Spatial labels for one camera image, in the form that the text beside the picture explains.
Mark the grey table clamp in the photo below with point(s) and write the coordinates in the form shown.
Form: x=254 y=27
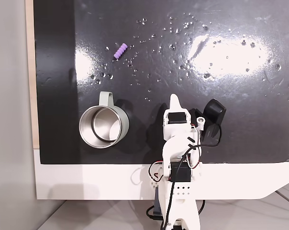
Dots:
x=157 y=203

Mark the black oval camera box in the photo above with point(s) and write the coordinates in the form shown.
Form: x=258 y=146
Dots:
x=215 y=110

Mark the glossy black table mat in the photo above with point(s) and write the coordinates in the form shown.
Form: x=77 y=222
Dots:
x=158 y=60

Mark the purple ribbed pen grip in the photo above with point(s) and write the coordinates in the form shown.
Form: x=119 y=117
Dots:
x=120 y=51

